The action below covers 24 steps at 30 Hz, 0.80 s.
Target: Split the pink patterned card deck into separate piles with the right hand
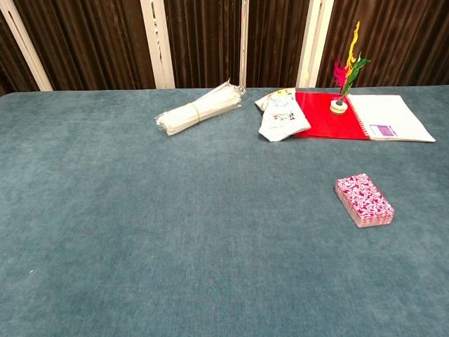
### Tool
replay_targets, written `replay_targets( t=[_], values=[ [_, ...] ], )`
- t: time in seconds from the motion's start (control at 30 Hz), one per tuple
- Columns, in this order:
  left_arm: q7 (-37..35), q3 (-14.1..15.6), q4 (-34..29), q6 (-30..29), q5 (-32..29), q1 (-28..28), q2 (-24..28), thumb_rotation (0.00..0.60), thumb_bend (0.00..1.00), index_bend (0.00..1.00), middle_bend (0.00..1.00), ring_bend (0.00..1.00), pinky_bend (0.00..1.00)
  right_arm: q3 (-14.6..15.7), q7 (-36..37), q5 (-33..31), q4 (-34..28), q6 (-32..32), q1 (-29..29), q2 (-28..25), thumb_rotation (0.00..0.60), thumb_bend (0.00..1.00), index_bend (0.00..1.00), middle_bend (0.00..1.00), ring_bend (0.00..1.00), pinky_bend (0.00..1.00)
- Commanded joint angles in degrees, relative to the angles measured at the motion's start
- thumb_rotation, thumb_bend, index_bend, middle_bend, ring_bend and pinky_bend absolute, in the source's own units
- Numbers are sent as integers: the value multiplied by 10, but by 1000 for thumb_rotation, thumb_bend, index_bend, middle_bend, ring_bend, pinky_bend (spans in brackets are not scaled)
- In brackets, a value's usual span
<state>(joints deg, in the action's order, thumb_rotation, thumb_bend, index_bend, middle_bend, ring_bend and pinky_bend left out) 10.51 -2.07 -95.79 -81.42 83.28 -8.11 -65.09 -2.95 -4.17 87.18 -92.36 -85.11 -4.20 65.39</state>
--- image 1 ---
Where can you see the pink floral card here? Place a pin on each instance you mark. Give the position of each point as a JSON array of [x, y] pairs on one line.
[[365, 200]]

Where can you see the bundle of wrapped white straws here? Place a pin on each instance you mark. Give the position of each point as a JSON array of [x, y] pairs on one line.
[[196, 109]]

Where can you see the white printed snack bag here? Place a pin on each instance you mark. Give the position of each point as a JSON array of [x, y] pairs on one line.
[[282, 121]]

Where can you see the red spiral notebook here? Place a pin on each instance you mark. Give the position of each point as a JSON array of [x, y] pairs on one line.
[[386, 116]]

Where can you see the dark brown pleated curtain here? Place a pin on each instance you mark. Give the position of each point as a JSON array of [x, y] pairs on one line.
[[98, 42]]

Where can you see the thin white frame post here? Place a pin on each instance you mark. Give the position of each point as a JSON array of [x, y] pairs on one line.
[[244, 42]]

